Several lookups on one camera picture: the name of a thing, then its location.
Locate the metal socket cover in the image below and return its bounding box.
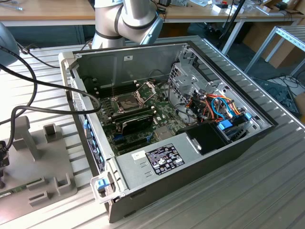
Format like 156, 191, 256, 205
134, 82, 157, 105

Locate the green RAM stick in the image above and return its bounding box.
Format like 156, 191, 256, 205
0, 185, 27, 198

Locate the grey parts rack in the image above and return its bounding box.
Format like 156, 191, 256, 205
0, 115, 78, 226

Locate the blue case latch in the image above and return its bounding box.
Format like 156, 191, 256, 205
94, 178, 110, 192

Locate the silver power supply unit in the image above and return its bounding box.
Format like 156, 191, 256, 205
114, 132, 207, 191

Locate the black RAM slot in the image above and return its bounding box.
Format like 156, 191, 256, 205
99, 81, 138, 98
111, 105, 157, 121

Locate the black graphics card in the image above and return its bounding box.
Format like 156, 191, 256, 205
114, 114, 154, 135

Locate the silver chipset heatsink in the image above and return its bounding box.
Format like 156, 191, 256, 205
153, 126, 174, 142

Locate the green motherboard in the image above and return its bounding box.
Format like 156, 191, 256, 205
91, 82, 201, 156

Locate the open PC case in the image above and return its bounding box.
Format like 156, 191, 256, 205
58, 35, 279, 224

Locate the metal drive cage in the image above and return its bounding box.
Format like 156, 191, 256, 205
168, 42, 231, 108

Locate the blue disk carrier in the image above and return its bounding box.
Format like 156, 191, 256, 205
216, 120, 234, 131

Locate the black stand pole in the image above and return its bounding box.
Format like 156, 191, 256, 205
215, 0, 246, 48

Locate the large cardboard box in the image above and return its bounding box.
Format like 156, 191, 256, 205
242, 22, 298, 69

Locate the wooden desk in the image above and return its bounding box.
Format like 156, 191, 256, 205
0, 0, 302, 55

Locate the small cardboard box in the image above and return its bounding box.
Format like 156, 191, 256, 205
295, 92, 305, 117

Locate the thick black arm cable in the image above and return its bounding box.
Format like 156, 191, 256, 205
0, 44, 102, 150

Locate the orange wire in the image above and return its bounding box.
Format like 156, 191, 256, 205
205, 94, 242, 115

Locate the blue wire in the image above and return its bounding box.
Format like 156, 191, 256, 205
210, 96, 234, 119

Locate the aluminium frame rack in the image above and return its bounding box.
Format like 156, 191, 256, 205
244, 25, 305, 77

